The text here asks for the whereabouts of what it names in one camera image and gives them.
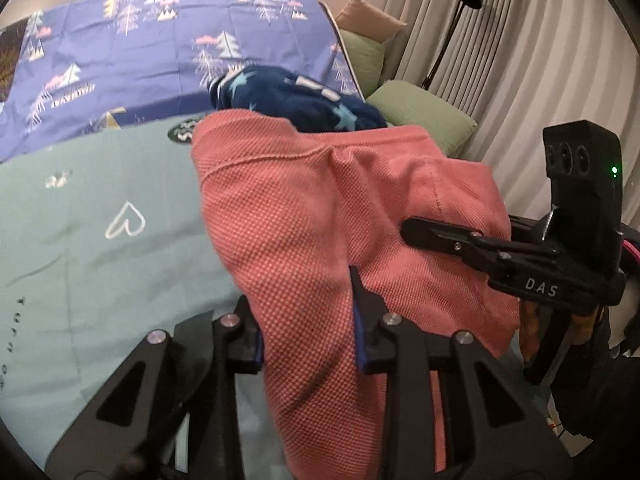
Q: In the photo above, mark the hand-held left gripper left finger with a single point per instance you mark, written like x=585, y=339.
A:
x=257, y=350

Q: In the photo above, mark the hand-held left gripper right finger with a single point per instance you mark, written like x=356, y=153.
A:
x=357, y=340

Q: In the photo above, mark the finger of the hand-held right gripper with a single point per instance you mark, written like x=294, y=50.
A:
x=440, y=235

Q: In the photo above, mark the red knit garment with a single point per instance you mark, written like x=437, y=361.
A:
x=300, y=235

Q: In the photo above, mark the person's right forearm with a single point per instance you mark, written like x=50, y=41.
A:
x=600, y=385

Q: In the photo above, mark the person's right hand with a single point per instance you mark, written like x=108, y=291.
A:
x=529, y=332

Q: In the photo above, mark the green pillow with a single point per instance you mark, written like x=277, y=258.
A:
x=425, y=110
x=362, y=60

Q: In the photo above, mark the grey curtain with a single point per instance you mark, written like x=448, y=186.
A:
x=525, y=60

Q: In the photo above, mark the navy star fleece garment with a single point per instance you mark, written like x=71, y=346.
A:
x=300, y=105

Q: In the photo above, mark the tan pillow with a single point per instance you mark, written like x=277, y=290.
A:
x=365, y=20

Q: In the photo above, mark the purple tree print sheet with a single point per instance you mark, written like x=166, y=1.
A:
x=150, y=60

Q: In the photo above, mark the dark patterned cloth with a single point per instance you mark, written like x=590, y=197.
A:
x=10, y=60

